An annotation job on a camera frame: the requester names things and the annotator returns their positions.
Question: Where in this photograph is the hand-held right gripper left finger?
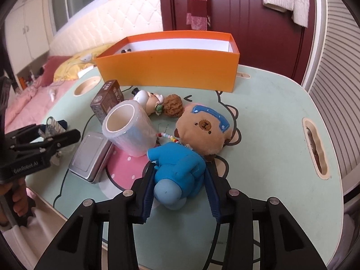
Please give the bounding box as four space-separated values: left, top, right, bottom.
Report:
34 164 158 270

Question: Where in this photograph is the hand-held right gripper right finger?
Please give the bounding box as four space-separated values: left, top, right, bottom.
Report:
204 160 328 270

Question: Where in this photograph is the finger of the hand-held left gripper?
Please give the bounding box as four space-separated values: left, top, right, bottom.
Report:
9 128 82 158
5 123 48 147

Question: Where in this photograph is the blue toy figurine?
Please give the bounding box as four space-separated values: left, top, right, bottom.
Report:
146 142 207 211

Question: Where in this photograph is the grey cartoon figurine keychain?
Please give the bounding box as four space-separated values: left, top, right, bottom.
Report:
132 87 165 116

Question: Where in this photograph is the orange cardboard box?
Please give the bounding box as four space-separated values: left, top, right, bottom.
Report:
94 31 240 93

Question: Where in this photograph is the green cartoon printed desktop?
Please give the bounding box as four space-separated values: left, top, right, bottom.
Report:
25 63 345 270

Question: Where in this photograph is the person's left hand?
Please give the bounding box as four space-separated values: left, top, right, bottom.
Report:
0 176 29 228

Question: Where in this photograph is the silver metal tin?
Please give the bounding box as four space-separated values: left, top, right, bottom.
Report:
68 131 115 184

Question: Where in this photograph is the pink blanket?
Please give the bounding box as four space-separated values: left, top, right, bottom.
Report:
4 79 85 133

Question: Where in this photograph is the clear tape roll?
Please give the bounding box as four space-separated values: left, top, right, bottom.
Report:
102 100 158 157

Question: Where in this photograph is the brown milk carton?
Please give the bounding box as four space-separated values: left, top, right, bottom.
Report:
90 79 126 126

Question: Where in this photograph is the brown bear plush toy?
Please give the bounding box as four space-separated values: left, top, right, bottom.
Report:
173 103 234 156

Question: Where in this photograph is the pink pillow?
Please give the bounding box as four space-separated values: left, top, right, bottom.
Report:
39 55 72 88

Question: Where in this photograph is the yellow pillow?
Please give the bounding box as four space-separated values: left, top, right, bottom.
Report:
53 43 119 82

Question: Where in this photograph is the white wardrobe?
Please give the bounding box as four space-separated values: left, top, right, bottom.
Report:
4 0 56 77

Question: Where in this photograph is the cream padded headboard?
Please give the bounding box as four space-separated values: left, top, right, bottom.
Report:
49 0 164 58

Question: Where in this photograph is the window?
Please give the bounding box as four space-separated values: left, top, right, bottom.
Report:
48 0 109 33

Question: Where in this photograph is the dark red door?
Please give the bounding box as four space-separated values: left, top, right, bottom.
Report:
159 0 314 86

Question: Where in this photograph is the white slatted panel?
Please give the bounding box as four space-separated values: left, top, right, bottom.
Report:
302 0 360 192

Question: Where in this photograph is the red and white scarf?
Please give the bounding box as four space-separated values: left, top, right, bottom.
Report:
185 0 209 31

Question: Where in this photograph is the white charger cable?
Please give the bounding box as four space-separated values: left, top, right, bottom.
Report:
49 81 68 102

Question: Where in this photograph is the colourful bead chain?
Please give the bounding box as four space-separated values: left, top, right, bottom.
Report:
156 130 192 150

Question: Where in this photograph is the brown walnut keychain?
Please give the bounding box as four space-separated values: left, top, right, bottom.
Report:
163 94 185 117

